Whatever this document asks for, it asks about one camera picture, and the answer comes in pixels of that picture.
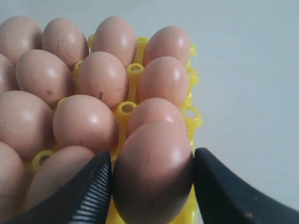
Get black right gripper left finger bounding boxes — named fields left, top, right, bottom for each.
left=8, top=152, right=111, bottom=224

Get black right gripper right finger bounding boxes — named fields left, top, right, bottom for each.
left=194, top=148, right=299, bottom=224

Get yellow plastic egg tray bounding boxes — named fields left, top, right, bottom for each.
left=25, top=37, right=202, bottom=224

